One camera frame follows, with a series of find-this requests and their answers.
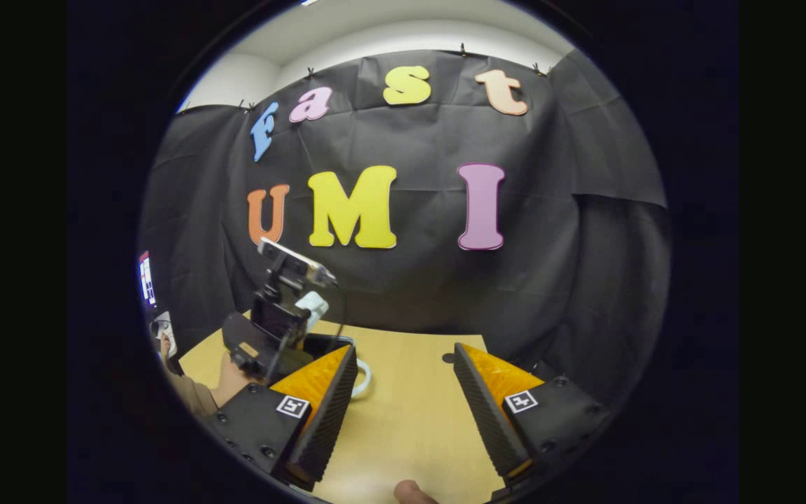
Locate computer screen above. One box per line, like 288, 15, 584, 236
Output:
139, 251, 157, 309

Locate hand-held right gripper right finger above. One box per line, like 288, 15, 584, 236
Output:
453, 342, 614, 491

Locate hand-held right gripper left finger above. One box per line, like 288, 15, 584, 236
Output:
205, 343, 359, 492

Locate pale blue small suitcase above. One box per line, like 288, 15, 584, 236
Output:
295, 290, 373, 400

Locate black backdrop cloth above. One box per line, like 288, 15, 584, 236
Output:
139, 48, 671, 421

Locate white grey object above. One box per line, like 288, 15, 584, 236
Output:
151, 311, 178, 359

